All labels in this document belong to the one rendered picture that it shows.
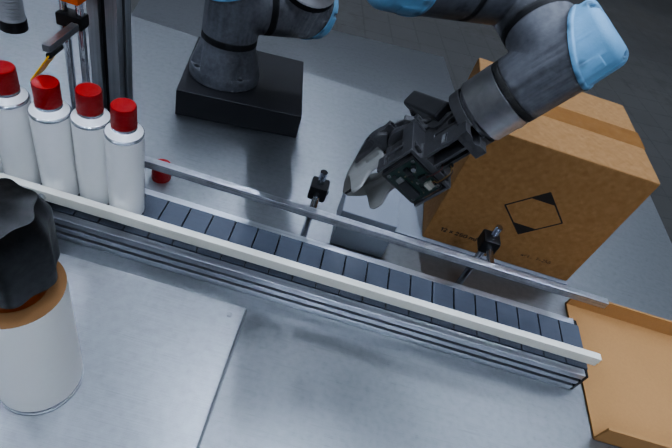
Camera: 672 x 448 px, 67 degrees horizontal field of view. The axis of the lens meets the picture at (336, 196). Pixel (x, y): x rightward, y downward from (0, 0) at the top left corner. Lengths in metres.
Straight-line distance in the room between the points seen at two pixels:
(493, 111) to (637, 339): 0.69
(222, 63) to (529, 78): 0.70
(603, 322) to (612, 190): 0.29
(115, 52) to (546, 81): 0.60
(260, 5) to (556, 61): 0.67
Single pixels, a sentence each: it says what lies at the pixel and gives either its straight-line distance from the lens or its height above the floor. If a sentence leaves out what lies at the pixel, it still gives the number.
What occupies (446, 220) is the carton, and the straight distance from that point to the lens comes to 0.96.
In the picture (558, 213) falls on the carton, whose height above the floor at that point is 1.00.
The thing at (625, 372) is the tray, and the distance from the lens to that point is 1.07.
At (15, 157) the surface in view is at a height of 0.95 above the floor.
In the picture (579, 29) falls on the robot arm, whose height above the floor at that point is 1.37.
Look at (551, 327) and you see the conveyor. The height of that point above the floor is 0.88.
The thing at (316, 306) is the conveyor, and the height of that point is 0.85.
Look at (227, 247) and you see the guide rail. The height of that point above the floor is 0.91.
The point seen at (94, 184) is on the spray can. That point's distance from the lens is 0.83.
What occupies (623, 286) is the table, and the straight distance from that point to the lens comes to 1.22.
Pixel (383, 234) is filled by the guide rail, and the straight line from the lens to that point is 0.80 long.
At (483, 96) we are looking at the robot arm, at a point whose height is 1.27.
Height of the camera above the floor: 1.52
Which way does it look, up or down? 43 degrees down
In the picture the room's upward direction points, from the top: 20 degrees clockwise
